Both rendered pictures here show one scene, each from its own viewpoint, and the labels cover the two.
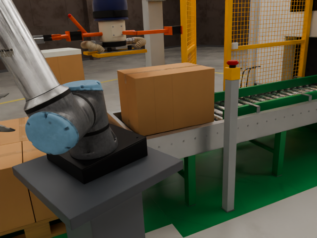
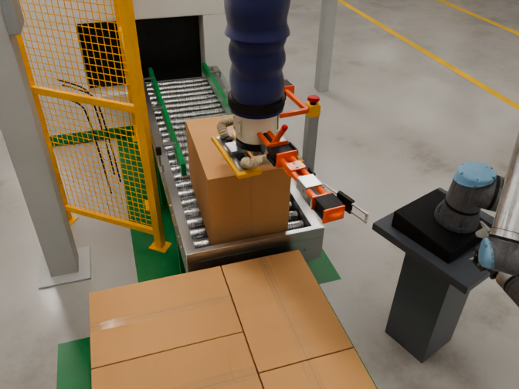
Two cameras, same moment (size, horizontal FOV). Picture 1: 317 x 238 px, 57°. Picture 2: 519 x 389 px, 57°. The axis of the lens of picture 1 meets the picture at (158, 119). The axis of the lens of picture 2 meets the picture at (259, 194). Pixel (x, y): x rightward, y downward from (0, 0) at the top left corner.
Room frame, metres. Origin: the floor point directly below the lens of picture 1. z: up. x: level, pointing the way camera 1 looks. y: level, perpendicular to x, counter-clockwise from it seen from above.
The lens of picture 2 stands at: (1.77, 2.01, 2.13)
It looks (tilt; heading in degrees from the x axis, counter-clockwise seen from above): 36 degrees down; 276
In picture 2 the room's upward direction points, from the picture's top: 1 degrees clockwise
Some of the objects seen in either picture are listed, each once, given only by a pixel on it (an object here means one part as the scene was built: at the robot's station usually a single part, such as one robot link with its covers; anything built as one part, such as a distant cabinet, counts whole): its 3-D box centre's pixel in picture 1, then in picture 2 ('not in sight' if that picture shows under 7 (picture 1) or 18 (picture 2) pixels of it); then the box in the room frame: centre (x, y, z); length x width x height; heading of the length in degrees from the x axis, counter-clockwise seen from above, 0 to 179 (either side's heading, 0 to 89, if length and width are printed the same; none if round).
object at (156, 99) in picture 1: (165, 96); (235, 174); (2.11, -0.06, 0.75); 0.60 x 0.40 x 0.40; 113
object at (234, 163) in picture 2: (109, 48); (235, 150); (2.05, 0.31, 1.12); 0.34 x 0.10 x 0.05; 119
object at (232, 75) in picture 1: (229, 144); (306, 177); (1.73, -0.46, 0.50); 0.07 x 0.07 x 1.00; 24
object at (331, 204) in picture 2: not in sight; (327, 207); (1.67, 0.79, 1.22); 0.08 x 0.07 x 0.05; 119
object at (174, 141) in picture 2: (258, 88); (158, 112); (2.82, -1.01, 0.60); 1.60 x 0.11 x 0.09; 114
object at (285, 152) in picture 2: (74, 35); (282, 153); (1.84, 0.49, 1.22); 0.10 x 0.08 x 0.06; 29
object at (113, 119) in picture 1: (120, 126); (256, 243); (1.95, 0.27, 0.58); 0.70 x 0.03 x 0.06; 24
